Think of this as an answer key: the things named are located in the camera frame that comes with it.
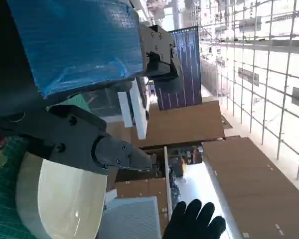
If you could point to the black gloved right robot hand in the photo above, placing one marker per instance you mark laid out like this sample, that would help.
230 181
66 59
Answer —
192 221

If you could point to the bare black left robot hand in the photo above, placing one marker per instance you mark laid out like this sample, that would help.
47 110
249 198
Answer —
77 42

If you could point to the white plate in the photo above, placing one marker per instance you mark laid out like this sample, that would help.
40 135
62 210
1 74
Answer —
64 199

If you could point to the white cabinet with mesh grille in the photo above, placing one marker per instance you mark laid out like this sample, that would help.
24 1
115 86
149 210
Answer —
134 219

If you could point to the brown wooden partition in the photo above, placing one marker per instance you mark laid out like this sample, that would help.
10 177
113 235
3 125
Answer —
251 186
184 124

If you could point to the white cabinet with glass door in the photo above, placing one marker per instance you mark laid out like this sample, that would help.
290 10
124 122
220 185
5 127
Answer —
139 109

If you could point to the monitor with purple screen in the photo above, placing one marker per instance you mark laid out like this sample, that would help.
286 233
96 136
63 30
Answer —
187 74

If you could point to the green cutting mat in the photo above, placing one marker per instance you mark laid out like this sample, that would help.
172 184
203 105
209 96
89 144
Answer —
2 199

